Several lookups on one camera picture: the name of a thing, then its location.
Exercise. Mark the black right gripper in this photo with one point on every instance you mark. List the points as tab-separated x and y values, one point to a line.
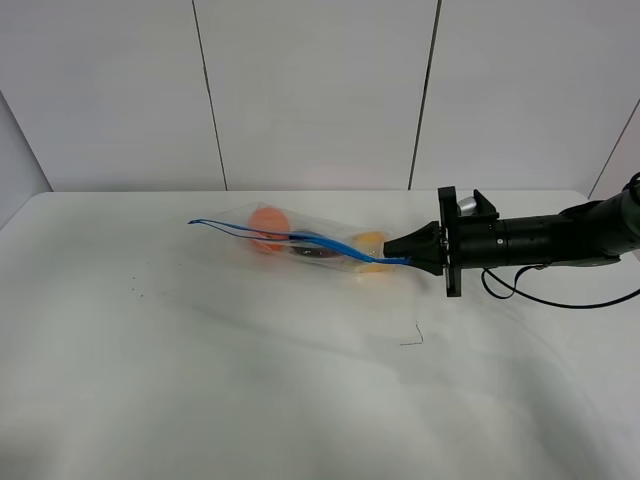
468	243

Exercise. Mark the clear zip bag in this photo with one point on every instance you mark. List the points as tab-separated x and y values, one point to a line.
338	236

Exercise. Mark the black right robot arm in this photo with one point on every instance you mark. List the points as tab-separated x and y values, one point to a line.
592	234

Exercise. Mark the yellow pear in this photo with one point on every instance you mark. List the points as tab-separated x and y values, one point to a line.
370	243

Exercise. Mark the purple eggplant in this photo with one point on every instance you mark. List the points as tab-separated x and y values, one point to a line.
303	248

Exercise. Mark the orange fruit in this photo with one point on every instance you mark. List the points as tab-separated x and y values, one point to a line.
271	223

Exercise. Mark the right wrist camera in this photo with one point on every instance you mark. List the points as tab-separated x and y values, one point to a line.
477	206

